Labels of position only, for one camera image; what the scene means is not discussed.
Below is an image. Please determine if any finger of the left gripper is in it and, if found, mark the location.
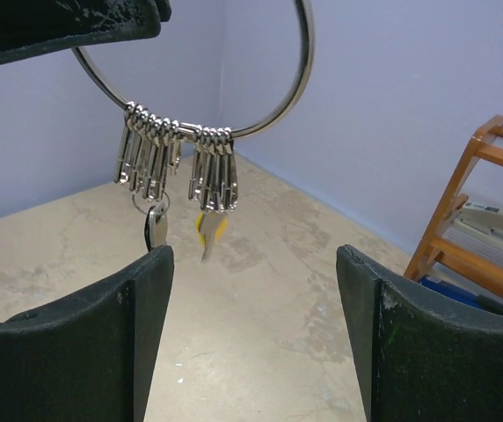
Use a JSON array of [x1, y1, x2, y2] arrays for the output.
[[0, 0, 171, 65]]

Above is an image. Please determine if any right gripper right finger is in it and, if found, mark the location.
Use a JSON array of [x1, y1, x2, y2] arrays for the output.
[[336, 245, 503, 421]]

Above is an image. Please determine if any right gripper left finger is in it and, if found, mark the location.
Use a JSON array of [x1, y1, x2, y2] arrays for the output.
[[0, 246, 174, 421]]

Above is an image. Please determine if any key with yellow tag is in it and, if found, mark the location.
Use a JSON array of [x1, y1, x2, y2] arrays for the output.
[[195, 212, 228, 262]]

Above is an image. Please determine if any blue stapler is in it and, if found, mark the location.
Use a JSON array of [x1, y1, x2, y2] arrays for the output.
[[419, 275, 503, 316]]

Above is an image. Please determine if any grey stapler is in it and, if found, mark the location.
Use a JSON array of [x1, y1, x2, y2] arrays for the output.
[[450, 200, 503, 250]]

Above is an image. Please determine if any wooden shelf rack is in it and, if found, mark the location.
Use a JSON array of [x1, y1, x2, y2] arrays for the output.
[[404, 115, 503, 299]]

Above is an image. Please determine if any large metal keyring with clips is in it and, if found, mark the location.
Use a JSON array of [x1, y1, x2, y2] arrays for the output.
[[72, 1, 315, 214]]

